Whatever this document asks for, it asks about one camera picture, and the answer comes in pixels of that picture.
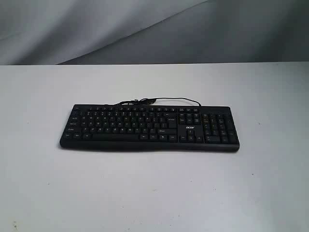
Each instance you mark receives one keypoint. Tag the grey fabric backdrop curtain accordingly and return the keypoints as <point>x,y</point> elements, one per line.
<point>80,32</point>

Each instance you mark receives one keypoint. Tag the black wired computer keyboard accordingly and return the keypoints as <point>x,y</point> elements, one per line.
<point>150,128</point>

